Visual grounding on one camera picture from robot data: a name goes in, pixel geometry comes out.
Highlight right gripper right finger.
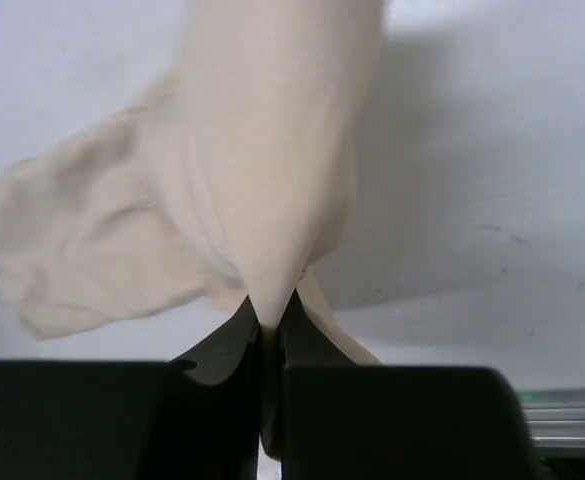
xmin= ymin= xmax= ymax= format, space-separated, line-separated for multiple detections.
xmin=278 ymin=294 xmax=360 ymax=479

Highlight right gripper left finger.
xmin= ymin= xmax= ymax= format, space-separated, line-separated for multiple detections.
xmin=172 ymin=298 xmax=261 ymax=479

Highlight beige trousers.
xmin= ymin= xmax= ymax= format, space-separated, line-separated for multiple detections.
xmin=0 ymin=1 xmax=384 ymax=459

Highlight aluminium right rail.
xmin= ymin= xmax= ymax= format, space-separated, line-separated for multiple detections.
xmin=518 ymin=388 xmax=585 ymax=459

